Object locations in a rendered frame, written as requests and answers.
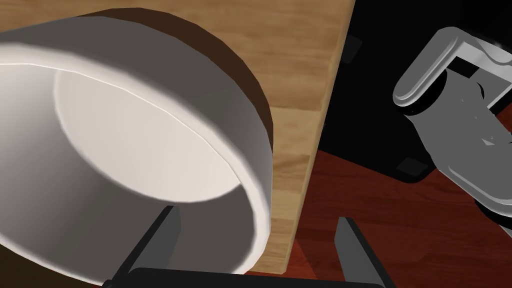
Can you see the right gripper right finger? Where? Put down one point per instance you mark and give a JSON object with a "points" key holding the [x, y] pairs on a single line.
{"points": [[352, 256]]}

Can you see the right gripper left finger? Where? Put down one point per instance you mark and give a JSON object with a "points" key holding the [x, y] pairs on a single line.
{"points": [[158, 240]]}

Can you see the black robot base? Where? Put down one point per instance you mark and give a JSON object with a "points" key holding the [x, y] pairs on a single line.
{"points": [[372, 100]]}

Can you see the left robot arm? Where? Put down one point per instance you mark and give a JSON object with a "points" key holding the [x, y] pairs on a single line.
{"points": [[460, 124]]}

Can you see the white bowl with brown outside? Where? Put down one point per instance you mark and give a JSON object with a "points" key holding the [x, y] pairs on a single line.
{"points": [[132, 132]]}

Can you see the light wooden table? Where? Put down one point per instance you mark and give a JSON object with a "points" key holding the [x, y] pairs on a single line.
{"points": [[296, 52]]}

